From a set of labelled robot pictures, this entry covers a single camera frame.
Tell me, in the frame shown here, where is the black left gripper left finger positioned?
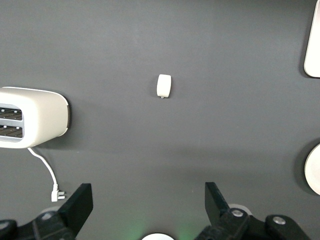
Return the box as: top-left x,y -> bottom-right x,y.
0,183 -> 94,240

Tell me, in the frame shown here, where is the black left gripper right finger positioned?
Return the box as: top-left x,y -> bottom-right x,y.
193,181 -> 313,240

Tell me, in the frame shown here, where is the round cream speckled plate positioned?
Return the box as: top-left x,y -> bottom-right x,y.
304,142 -> 320,196

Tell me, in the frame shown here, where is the white steamed bun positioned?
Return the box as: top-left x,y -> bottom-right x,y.
156,73 -> 173,99

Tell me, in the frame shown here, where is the cream rectangular rabbit tray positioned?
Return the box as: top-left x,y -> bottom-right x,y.
303,0 -> 320,79

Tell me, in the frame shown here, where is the white two-slot toaster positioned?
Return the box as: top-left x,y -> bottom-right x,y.
0,86 -> 72,150

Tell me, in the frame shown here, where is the white toaster cord with plug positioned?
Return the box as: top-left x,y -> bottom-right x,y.
26,147 -> 68,203

